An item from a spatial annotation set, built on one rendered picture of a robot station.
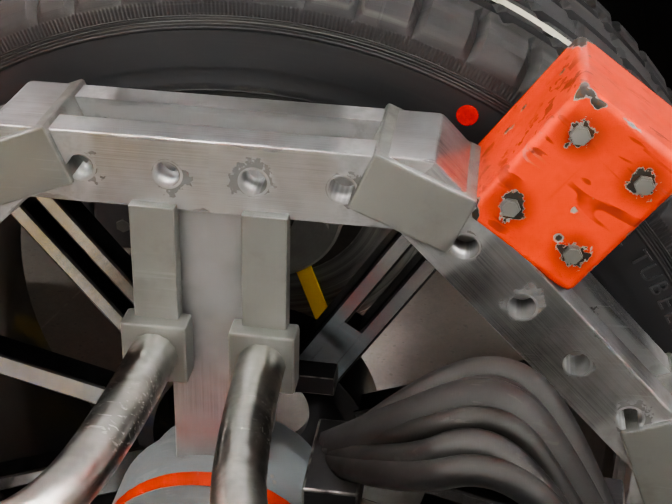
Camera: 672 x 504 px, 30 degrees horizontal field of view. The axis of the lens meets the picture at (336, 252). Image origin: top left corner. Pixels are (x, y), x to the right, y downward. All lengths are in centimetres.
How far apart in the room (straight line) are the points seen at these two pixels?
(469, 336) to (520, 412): 196
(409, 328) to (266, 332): 188
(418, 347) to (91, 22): 184
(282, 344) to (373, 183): 10
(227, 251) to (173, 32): 13
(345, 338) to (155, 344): 17
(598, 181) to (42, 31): 31
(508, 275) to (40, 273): 217
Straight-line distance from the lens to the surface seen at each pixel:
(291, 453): 75
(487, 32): 69
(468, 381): 58
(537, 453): 57
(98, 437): 60
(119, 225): 120
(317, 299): 123
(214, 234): 65
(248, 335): 66
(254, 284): 65
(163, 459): 75
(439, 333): 253
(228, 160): 62
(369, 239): 119
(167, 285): 66
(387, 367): 242
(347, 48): 68
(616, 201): 62
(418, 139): 63
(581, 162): 61
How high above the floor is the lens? 138
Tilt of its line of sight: 30 degrees down
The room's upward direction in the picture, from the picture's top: 2 degrees clockwise
